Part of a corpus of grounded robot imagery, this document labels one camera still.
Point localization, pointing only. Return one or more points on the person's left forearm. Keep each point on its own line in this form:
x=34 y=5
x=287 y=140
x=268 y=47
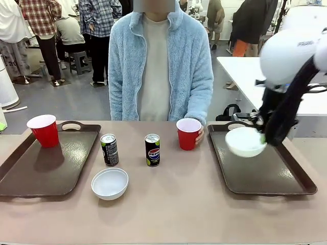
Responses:
x=200 y=107

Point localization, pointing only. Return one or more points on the person in blue fleece jacket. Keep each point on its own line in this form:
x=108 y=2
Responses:
x=158 y=63

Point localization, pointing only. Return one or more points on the white side table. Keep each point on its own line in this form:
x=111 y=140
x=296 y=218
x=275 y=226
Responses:
x=242 y=74

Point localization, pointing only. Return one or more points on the grey plastic stool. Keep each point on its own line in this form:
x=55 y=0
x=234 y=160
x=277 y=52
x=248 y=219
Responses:
x=79 y=61

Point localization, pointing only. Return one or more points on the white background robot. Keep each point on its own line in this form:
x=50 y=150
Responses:
x=195 y=7

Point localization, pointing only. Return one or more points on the red plastic party cup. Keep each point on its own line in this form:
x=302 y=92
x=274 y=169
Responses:
x=186 y=139
x=46 y=134

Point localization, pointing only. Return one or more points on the white air purifier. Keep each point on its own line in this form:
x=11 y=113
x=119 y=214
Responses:
x=7 y=84

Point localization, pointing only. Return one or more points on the person in olive shirt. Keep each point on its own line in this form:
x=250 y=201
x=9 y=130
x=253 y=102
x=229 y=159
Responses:
x=215 y=18

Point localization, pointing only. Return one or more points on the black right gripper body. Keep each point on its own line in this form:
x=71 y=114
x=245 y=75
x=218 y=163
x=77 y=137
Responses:
x=279 y=122

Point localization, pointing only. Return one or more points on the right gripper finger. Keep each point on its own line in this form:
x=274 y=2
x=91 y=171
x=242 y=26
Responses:
x=262 y=138
x=257 y=118

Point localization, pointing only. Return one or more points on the person in orange shorts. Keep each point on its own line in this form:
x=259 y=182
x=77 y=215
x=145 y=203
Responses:
x=249 y=23

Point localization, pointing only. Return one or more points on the white plastic bowl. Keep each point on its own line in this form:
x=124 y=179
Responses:
x=110 y=183
x=242 y=143

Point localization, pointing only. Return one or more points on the person's right forearm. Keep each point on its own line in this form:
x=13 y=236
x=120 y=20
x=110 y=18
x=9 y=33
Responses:
x=116 y=104

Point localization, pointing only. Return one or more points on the person in blue plaid shirt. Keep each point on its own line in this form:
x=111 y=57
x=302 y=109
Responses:
x=98 y=23

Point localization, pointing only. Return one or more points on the white and green object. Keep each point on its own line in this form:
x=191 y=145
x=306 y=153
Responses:
x=2 y=120

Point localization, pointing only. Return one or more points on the person in red plaid shirt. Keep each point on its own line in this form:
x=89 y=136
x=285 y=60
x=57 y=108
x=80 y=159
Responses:
x=43 y=23

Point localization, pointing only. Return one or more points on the person's left hand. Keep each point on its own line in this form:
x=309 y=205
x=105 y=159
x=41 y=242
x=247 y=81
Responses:
x=199 y=136

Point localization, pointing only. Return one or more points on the brown plastic serving tray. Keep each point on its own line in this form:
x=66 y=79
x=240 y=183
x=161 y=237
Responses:
x=255 y=174
x=66 y=168

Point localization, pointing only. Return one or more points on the black bag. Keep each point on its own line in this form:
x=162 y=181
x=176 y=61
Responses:
x=227 y=113

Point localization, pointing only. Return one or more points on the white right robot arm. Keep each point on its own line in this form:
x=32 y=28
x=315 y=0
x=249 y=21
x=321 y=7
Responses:
x=286 y=54

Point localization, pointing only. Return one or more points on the person in white top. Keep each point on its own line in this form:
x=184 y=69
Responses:
x=11 y=28

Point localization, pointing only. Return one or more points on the white pipe piece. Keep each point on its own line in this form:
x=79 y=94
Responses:
x=15 y=108

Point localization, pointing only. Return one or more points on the black Pepsi can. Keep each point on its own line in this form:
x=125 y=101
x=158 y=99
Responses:
x=152 y=153
x=110 y=153

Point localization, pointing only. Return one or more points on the black tripod stand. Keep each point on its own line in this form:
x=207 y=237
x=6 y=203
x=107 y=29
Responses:
x=280 y=15

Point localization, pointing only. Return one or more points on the seated person in grey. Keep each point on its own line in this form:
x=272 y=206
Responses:
x=69 y=32

